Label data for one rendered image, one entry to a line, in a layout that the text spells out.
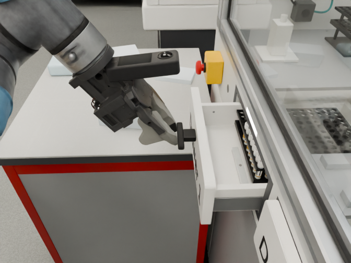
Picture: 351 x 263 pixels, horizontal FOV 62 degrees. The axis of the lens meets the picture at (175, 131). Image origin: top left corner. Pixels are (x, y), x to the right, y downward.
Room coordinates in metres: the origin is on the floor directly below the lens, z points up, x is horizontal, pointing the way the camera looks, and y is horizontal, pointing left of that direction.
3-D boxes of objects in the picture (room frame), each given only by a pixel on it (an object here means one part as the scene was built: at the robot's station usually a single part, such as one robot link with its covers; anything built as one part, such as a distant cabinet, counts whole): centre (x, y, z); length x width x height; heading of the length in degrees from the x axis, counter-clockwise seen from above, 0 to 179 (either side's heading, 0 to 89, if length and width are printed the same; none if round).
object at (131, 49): (1.01, 0.20, 0.79); 0.13 x 0.09 x 0.05; 108
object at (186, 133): (0.43, -0.02, 0.91); 0.07 x 0.04 x 0.01; 2
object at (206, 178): (0.43, -0.05, 0.87); 0.29 x 0.02 x 0.11; 2
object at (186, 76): (0.92, 0.00, 0.77); 0.13 x 0.09 x 0.02; 75
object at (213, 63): (0.77, -0.11, 0.88); 0.07 x 0.05 x 0.07; 2
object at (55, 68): (0.99, 0.40, 0.78); 0.15 x 0.10 x 0.04; 4
